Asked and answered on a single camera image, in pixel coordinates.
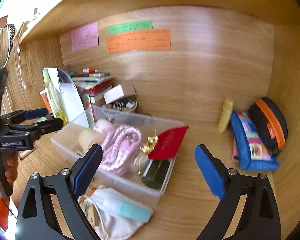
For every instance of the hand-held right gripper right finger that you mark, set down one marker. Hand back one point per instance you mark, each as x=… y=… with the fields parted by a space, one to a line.
x=211 y=172

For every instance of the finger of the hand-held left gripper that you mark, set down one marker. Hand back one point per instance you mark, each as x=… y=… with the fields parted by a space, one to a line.
x=33 y=113
x=48 y=125

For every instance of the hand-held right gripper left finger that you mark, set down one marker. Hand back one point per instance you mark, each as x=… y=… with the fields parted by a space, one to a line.
x=86 y=172

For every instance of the small patterned block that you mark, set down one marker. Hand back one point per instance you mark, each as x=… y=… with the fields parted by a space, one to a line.
x=79 y=154

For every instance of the clear plastic storage box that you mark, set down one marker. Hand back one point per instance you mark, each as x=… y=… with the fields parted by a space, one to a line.
x=72 y=135

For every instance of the cream round bottle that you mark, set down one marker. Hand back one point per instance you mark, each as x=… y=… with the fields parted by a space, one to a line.
x=88 y=140

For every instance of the dark green plastic bottle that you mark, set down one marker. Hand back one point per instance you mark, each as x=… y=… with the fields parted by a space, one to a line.
x=156 y=173

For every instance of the wooden desktop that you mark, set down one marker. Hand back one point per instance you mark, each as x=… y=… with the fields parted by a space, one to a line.
x=190 y=205

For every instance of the person's left hand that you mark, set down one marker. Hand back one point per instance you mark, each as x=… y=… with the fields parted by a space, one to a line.
x=12 y=167

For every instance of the small orange box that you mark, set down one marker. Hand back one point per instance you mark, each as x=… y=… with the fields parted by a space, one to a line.
x=45 y=101

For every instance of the pink capped pen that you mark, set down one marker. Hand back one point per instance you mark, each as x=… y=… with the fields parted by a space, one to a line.
x=27 y=153

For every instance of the yellow-green spray bottle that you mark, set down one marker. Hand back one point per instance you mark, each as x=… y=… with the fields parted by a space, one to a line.
x=53 y=97

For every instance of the pink wallet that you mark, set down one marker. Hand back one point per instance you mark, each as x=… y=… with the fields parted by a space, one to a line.
x=235 y=151

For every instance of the white paper receipt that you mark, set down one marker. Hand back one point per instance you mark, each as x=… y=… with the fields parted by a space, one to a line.
x=53 y=78

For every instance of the blue patchwork pouch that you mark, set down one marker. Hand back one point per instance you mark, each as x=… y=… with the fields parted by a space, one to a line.
x=255 y=142

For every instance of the teal soft bar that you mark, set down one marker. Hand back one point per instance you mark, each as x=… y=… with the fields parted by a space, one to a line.
x=130 y=211

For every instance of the yellow tube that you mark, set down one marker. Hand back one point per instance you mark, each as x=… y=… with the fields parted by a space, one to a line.
x=225 y=115

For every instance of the white cloth pouch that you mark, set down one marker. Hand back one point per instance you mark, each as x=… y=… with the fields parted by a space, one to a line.
x=115 y=226

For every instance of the stack of books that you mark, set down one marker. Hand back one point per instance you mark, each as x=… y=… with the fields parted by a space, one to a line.
x=95 y=85

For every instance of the small white box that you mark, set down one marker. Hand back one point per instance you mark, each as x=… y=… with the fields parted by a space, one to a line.
x=116 y=92

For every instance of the black orange zip case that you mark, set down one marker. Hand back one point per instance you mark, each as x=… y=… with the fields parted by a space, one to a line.
x=267 y=122

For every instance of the white ceramic bowl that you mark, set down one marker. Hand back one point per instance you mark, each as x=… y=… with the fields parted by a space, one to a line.
x=122 y=106

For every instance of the studded headband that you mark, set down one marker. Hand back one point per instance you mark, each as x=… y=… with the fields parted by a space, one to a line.
x=11 y=36

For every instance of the pink paper note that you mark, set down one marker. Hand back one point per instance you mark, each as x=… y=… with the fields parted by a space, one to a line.
x=85 y=36

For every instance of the orange paper note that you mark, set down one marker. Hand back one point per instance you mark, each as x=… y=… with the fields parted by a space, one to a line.
x=137 y=41

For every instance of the green paper note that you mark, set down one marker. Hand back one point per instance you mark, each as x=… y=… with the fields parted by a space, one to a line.
x=130 y=27

